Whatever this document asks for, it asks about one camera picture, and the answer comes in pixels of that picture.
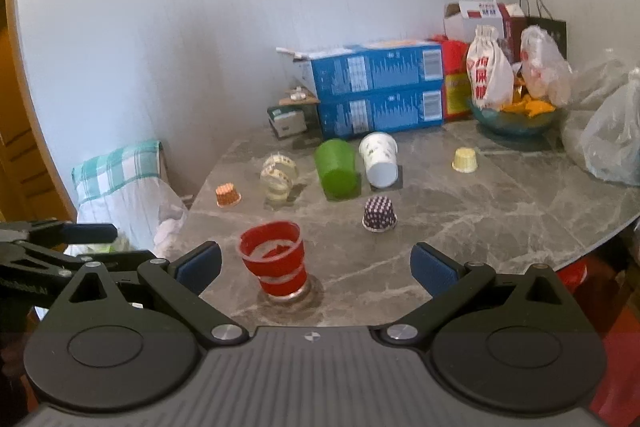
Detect orange striped cupcake cup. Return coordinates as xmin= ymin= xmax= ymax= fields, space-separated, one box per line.
xmin=215 ymin=183 xmax=242 ymax=208

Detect clear cup with yellow pattern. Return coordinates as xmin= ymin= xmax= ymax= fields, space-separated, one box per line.
xmin=260 ymin=152 xmax=300 ymax=202

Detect red striped plastic cup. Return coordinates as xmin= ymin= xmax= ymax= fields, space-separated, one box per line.
xmin=236 ymin=221 xmax=311 ymax=304

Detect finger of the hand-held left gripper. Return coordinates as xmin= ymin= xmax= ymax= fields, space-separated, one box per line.
xmin=0 ymin=220 xmax=119 ymax=247
xmin=0 ymin=241 xmax=156 ymax=283

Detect wooden door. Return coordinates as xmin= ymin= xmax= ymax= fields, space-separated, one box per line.
xmin=0 ymin=0 xmax=76 ymax=228

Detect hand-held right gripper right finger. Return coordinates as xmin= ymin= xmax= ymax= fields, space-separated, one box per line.
xmin=382 ymin=243 xmax=593 ymax=349

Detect brown cardboard piece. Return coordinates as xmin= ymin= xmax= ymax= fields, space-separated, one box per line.
xmin=278 ymin=89 xmax=321 ymax=106

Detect red snack packet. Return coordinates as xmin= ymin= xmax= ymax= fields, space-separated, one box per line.
xmin=430 ymin=34 xmax=476 ymax=122

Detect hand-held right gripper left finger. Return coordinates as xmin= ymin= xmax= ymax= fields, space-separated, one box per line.
xmin=47 ymin=241 xmax=250 ymax=349

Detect orange snack packets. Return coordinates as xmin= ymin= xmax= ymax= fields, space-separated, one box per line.
xmin=500 ymin=77 xmax=557 ymax=115

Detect black paper bag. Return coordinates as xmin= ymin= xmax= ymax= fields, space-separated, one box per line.
xmin=519 ymin=0 xmax=568 ymax=60

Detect translucent plastic bag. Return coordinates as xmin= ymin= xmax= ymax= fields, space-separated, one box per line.
xmin=560 ymin=59 xmax=632 ymax=158
xmin=580 ymin=69 xmax=640 ymax=186

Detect small green white box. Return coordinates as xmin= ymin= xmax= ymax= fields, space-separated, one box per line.
xmin=267 ymin=104 xmax=311 ymax=138

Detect white plastic bag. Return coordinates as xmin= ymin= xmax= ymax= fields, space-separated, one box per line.
xmin=75 ymin=179 xmax=189 ymax=258

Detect white cardboard box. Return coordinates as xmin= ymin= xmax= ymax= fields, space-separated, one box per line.
xmin=443 ymin=0 xmax=527 ymax=62

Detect red stool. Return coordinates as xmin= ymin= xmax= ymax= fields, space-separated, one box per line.
xmin=555 ymin=252 xmax=640 ymax=423

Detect white paper cup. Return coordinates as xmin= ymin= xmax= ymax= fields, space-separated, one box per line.
xmin=358 ymin=132 xmax=400 ymax=188

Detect purple dotted cupcake cup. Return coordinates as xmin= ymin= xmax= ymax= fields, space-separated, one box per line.
xmin=362 ymin=196 xmax=398 ymax=233

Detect pale yellow cupcake cup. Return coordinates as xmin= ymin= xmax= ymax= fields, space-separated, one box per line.
xmin=451 ymin=147 xmax=477 ymax=173

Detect clear plastic bag red print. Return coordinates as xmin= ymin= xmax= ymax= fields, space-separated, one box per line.
xmin=520 ymin=25 xmax=573 ymax=106

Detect blue cardboard box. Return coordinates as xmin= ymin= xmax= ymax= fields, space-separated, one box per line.
xmin=316 ymin=88 xmax=446 ymax=140
xmin=276 ymin=39 xmax=446 ymax=98

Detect white drawstring cloth bag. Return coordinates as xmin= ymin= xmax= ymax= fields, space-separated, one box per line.
xmin=466 ymin=25 xmax=516 ymax=112

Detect glass bowl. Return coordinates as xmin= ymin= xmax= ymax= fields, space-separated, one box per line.
xmin=469 ymin=99 xmax=563 ymax=138

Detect green checked cloth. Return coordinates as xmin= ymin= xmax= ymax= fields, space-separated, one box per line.
xmin=71 ymin=139 xmax=163 ymax=204

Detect green plastic cup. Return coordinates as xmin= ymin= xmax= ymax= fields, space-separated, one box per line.
xmin=314 ymin=139 xmax=362 ymax=200

